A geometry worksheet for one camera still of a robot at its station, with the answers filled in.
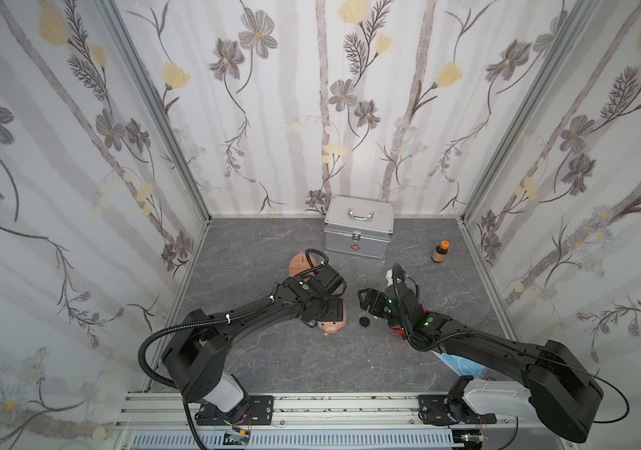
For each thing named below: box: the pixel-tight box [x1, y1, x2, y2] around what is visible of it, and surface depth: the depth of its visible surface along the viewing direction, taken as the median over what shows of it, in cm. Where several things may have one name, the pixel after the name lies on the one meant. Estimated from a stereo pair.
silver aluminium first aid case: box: [323, 195, 395, 260], surface depth 103 cm
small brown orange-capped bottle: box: [431, 240, 451, 264], surface depth 103 cm
